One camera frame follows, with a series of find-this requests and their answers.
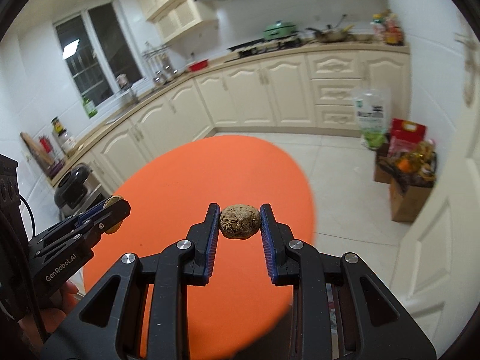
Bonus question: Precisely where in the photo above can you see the potato slice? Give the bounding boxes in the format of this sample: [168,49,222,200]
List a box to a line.
[98,195,124,235]

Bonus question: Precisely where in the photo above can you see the brown walnut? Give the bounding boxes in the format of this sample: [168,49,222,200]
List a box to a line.
[219,204,261,240]

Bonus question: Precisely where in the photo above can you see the kitchen faucet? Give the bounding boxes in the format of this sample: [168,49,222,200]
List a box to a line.
[121,78,139,104]

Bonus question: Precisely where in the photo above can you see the kitchen window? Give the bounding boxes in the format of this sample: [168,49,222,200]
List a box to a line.
[55,2,144,106]

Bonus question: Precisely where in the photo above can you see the cream lower kitchen cabinets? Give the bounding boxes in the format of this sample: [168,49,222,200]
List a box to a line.
[66,45,411,191]

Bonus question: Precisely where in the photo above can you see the person's left hand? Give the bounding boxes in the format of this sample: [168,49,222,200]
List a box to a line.
[19,280,79,352]

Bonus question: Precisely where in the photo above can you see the black rice cooker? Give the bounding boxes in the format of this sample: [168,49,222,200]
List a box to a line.
[54,163,97,216]

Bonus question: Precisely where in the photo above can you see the wooden cutting board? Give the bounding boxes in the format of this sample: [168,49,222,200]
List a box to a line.
[19,132,55,176]

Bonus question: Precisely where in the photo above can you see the glass jar with lid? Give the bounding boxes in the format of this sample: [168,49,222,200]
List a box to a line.
[58,129,77,157]

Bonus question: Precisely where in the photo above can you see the white door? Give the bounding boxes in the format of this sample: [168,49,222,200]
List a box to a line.
[391,34,479,355]

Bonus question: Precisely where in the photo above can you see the green bottle on windowsill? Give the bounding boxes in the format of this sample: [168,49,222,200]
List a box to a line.
[83,97,98,119]

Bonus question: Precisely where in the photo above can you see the cardboard box with groceries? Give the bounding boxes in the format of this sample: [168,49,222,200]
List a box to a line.
[373,140,437,224]

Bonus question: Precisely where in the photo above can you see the hanging utensil rack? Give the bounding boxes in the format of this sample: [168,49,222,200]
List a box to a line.
[142,41,178,87]

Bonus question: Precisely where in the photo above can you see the red basin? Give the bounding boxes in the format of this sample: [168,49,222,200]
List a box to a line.
[188,58,209,72]

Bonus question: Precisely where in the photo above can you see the red gift box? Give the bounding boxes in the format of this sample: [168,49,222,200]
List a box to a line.
[388,118,427,157]

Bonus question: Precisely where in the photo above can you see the white green rice bag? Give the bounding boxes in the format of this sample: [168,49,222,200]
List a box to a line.
[352,87,391,150]

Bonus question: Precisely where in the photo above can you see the gas stove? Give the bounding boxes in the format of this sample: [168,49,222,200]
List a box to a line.
[229,36,303,59]

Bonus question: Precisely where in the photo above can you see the green pot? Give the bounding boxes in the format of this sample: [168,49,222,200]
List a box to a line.
[263,20,297,41]

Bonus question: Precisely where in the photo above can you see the wok pan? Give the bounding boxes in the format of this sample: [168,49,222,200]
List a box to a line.
[305,14,354,43]

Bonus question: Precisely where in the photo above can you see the condiment bottles on counter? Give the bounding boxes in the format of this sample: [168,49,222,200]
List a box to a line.
[371,9,404,46]

